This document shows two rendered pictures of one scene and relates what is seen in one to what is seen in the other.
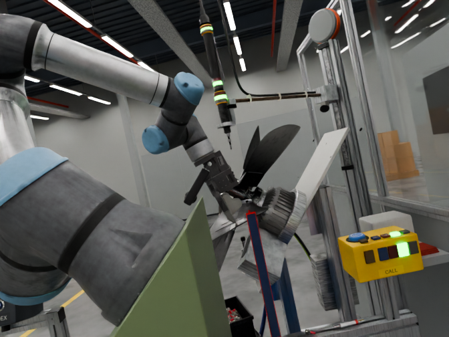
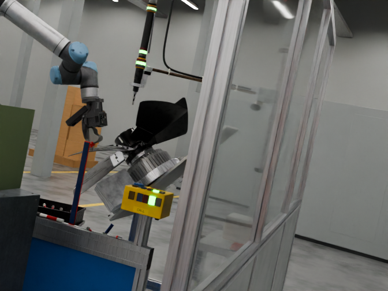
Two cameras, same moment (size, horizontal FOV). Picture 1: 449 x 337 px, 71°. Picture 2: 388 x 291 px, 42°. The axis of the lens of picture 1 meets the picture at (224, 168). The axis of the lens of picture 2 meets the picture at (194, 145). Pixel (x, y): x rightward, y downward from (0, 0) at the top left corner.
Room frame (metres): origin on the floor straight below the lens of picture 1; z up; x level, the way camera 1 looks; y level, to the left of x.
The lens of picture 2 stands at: (-0.95, -1.01, 1.34)
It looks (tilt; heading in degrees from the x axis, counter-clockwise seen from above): 2 degrees down; 17
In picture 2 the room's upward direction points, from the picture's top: 12 degrees clockwise
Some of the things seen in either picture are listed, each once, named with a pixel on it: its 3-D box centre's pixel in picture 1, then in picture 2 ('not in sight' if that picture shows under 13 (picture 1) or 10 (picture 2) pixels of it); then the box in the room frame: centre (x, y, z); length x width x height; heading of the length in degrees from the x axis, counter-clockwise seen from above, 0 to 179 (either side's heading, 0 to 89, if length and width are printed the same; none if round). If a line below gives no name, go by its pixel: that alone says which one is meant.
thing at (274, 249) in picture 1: (262, 255); (117, 190); (1.10, -0.07, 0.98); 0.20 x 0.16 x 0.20; 91
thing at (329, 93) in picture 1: (326, 94); not in sight; (1.52, -0.55, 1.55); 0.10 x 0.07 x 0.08; 126
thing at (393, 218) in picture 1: (383, 227); not in sight; (1.35, -0.62, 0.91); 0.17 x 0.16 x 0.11; 91
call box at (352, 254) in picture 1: (378, 255); (146, 202); (0.80, -0.34, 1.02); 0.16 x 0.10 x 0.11; 91
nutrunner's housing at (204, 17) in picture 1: (214, 71); (145, 41); (1.15, -0.04, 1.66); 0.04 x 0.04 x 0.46
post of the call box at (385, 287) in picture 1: (386, 293); (141, 228); (0.80, -0.34, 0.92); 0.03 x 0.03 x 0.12; 1
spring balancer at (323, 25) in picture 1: (324, 26); not in sight; (1.57, -0.62, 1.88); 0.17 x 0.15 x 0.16; 1
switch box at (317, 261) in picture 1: (333, 279); not in sight; (1.38, -0.37, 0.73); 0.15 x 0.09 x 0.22; 91
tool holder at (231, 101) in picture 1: (226, 113); (140, 76); (1.16, -0.05, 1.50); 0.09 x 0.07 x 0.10; 126
